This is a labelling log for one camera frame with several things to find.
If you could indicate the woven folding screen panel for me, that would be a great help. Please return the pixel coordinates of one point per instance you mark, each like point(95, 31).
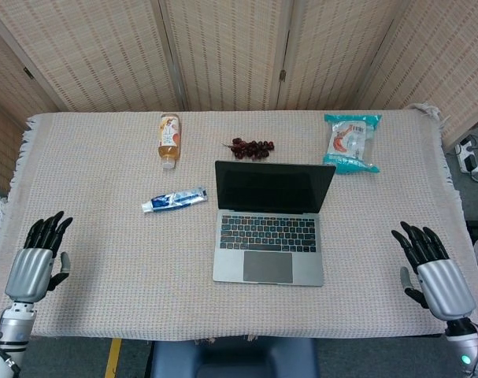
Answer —
point(451, 59)
point(97, 59)
point(333, 55)
point(230, 55)
point(10, 78)

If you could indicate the beige woven tablecloth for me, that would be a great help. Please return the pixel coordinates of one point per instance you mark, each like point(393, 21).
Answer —
point(104, 157)

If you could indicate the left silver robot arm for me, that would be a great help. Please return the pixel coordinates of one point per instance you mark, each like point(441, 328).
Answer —
point(12, 334)

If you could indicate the teal snack bag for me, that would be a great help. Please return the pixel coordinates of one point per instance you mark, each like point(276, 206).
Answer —
point(349, 143)

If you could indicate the dark red grape bunch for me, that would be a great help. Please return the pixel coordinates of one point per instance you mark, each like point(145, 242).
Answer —
point(250, 147)

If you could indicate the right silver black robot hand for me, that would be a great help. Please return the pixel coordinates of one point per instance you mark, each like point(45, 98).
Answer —
point(445, 287)

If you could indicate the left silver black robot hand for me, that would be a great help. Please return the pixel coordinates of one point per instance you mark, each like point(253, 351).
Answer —
point(30, 271)

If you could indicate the blue white toothpaste tube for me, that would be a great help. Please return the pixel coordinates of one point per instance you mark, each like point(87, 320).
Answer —
point(175, 199)

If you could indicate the white power strip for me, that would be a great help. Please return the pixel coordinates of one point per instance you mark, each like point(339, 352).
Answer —
point(465, 151)

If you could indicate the silver laptop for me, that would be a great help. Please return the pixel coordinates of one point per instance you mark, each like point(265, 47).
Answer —
point(270, 189)

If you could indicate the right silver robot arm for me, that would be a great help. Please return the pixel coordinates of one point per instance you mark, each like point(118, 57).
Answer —
point(469, 346)

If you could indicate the orange juice bottle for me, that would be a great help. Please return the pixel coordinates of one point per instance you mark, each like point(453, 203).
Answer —
point(169, 141)

